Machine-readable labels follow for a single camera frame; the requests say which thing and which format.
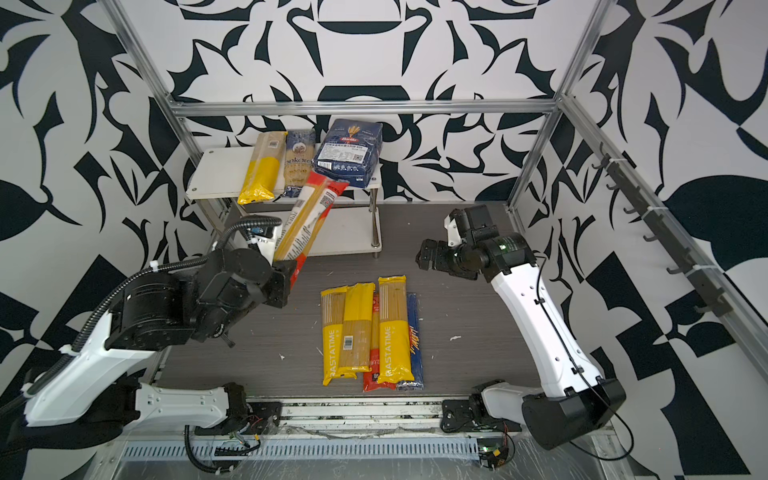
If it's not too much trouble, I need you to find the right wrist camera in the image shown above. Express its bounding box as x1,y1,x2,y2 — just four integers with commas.
443,209,464,247

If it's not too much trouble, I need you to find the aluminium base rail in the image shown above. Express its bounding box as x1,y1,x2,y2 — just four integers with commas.
98,392,619,463

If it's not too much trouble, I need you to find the aluminium cage frame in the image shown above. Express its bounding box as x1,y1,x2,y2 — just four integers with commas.
102,1,767,376

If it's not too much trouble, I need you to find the grey wall hook rack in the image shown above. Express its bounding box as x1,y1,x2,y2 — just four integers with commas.
594,146,734,317

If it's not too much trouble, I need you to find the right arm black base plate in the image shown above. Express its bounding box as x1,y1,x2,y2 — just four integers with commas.
440,399,522,433

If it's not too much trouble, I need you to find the red spaghetti pack white label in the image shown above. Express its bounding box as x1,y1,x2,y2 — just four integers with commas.
274,172,349,284

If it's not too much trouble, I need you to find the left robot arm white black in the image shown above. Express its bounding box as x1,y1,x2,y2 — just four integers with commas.
1,248,297,455

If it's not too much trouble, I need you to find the dark blue Barilla pasta box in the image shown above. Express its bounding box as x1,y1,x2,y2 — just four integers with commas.
312,119,383,188

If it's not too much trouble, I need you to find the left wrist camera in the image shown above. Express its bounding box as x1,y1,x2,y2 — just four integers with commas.
246,225,283,263

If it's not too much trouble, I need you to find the yellow pastatime spaghetti pack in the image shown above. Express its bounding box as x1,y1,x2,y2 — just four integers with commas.
321,286,348,386
377,276,414,384

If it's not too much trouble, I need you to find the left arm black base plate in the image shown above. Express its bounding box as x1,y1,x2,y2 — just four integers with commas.
194,401,283,436

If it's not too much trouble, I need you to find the yellow Pastatime spaghetti pack right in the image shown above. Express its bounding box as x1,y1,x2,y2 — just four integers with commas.
377,276,414,384

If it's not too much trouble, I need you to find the yellow spaghetti pack small barcode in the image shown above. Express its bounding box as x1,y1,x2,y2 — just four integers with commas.
337,283,375,378

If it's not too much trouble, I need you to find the black corrugated cable conduit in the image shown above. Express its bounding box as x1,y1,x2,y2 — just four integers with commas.
0,215,283,475

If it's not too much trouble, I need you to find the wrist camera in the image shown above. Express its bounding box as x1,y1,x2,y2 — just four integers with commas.
443,209,464,247
246,225,283,263

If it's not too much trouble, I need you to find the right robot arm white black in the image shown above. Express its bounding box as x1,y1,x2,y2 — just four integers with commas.
416,205,626,450

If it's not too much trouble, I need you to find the dark blue clear spaghetti pack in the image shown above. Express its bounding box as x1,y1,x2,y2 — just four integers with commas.
283,129,316,198

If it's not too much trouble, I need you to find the yellow Pastatime spaghetti pack left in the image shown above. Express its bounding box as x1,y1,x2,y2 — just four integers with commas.
321,286,348,386

